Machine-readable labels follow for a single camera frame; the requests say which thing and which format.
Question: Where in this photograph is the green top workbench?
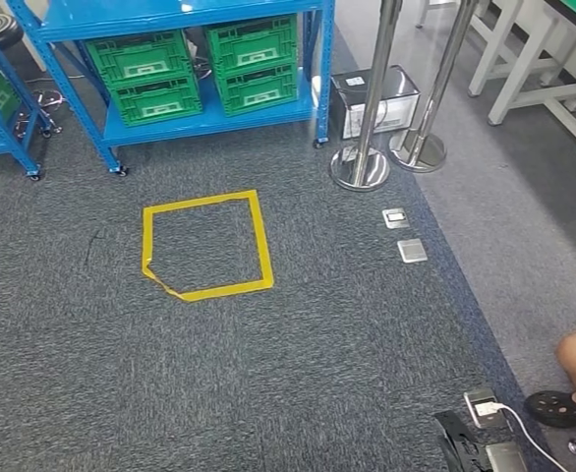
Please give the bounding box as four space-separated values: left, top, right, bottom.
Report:
487 0 576 259

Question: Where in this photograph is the white power cable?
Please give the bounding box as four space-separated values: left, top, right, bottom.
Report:
474 401 570 472

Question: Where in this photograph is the metal floor socket plate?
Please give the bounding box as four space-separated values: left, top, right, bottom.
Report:
484 442 530 472
463 387 511 432
396 238 428 265
382 207 411 230

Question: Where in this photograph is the chrome chair base with casters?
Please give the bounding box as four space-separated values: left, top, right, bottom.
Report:
14 88 67 142

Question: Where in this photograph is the white frame workbench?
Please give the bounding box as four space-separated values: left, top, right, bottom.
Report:
414 0 512 99

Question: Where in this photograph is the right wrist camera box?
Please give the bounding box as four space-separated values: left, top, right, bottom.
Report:
432 410 496 472

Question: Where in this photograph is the black box with white label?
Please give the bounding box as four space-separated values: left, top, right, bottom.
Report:
330 65 421 142

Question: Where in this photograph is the person's black shoe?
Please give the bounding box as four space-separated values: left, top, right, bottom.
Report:
523 389 576 432

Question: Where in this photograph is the chrome stanchion with round base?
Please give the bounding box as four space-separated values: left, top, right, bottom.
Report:
388 0 479 175
330 0 403 193

